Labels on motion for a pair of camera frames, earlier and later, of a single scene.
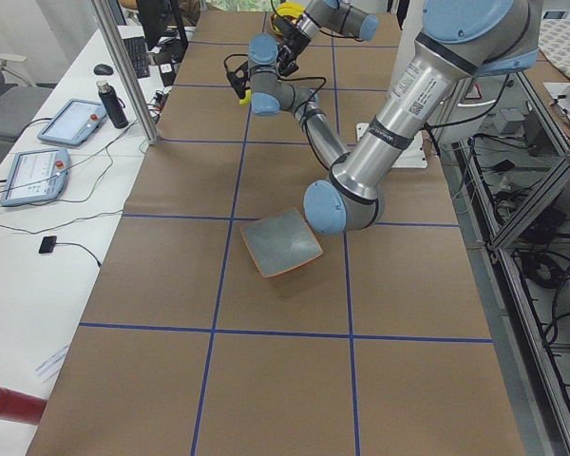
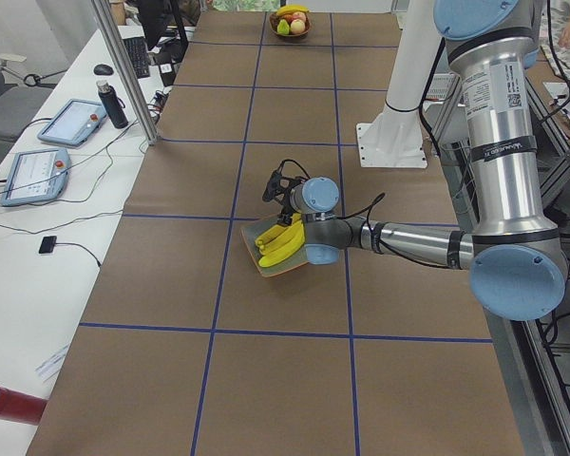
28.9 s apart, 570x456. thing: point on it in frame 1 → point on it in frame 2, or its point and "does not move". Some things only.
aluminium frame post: (125, 74) does not move
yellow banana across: (291, 9) → (291, 245)
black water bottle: (112, 104) does not move
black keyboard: (137, 48) does not move
